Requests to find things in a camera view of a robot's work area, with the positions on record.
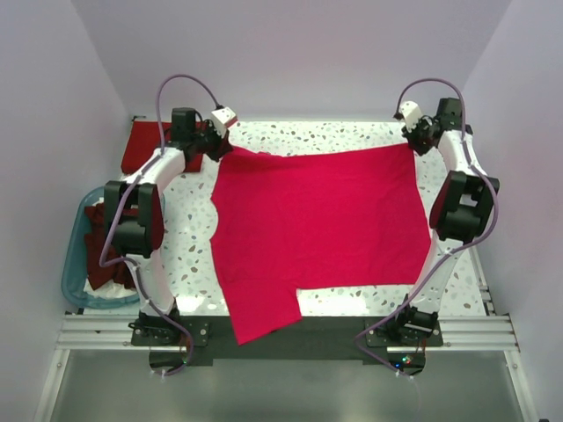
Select bright pink-red t-shirt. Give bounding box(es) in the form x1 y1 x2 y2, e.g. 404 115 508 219
210 144 430 345

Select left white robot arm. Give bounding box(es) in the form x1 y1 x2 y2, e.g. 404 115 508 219
99 105 238 345

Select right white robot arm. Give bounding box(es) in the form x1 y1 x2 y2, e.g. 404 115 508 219
385 98 500 346

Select folded dark red t-shirt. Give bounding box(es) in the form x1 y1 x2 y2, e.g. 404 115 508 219
121 120 206 175

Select dark red clothes in basket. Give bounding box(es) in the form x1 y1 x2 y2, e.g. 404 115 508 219
84 202 135 293

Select white cloth in basket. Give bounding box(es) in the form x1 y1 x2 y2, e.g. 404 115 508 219
83 280 137 300

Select teal plastic basket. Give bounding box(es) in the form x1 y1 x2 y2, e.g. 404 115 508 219
62 181 164 309

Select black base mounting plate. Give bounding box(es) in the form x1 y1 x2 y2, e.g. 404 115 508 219
128 316 443 368

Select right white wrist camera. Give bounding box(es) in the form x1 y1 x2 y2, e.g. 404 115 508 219
393 100 423 132

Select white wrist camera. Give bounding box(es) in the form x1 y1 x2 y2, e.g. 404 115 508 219
210 106 238 136
393 100 423 132

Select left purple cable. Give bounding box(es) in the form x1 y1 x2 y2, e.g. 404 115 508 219
99 74 223 377

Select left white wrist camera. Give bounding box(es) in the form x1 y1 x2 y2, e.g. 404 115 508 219
210 106 238 136

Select aluminium frame rail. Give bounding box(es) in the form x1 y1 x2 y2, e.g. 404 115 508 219
55 314 135 351

